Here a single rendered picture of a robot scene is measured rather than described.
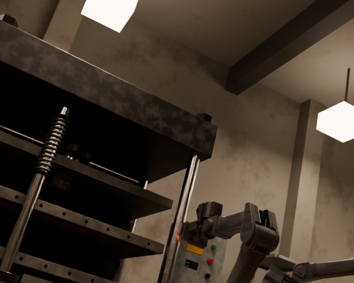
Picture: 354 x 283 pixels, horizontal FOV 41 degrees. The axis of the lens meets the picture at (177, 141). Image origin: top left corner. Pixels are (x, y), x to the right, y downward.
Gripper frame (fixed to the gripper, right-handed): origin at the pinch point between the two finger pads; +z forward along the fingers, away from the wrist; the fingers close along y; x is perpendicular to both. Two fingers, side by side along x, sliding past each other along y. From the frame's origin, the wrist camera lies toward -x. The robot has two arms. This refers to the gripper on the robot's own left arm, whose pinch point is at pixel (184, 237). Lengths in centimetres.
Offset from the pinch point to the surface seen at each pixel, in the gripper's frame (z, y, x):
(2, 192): 61, 65, -9
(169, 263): 59, -22, -2
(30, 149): 63, 60, -34
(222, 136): 328, -171, -236
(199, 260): 73, -45, -11
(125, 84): 51, 29, -81
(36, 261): 63, 40, 15
